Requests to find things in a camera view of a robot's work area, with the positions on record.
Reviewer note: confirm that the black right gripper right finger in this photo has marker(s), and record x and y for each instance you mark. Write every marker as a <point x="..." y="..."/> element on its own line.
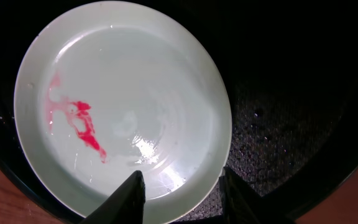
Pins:
<point x="242" y="205"/>

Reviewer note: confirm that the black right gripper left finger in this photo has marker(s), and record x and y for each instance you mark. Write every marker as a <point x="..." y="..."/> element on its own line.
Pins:
<point x="124" y="206"/>

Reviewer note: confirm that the green plate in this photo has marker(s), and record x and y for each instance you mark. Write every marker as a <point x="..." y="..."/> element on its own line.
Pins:
<point x="112" y="87"/>

